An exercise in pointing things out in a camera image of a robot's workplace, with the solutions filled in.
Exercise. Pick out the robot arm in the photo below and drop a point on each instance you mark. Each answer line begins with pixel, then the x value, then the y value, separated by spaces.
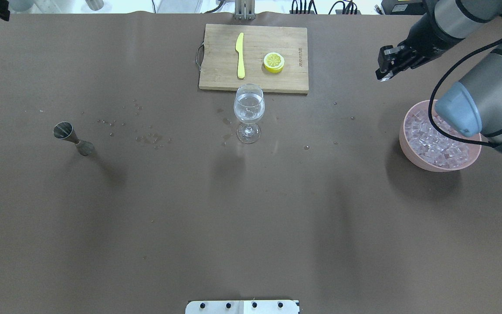
pixel 473 104

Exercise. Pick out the pink bowl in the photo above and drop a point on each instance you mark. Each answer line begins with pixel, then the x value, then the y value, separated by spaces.
pixel 474 150

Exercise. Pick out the clear wine glass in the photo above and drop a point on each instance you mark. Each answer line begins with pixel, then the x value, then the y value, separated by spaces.
pixel 249 108

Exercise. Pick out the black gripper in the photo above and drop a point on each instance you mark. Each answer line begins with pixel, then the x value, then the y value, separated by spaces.
pixel 426 38

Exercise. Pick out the steel double jigger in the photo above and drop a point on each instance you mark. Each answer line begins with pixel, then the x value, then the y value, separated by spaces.
pixel 65 131

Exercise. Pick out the clear ice cubes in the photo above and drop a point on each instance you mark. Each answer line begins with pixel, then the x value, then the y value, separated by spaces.
pixel 433 147

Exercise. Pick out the yellow lemon half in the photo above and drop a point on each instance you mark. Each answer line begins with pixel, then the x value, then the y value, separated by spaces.
pixel 273 62

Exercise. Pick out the yellow plastic knife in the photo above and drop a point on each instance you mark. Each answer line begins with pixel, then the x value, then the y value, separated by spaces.
pixel 239 48

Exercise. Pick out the brown table mat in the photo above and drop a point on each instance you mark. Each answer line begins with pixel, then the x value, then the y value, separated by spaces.
pixel 171 207

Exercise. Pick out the bamboo cutting board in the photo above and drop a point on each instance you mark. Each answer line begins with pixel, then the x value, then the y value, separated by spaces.
pixel 218 69

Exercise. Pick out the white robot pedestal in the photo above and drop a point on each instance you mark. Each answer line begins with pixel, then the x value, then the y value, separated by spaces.
pixel 243 307

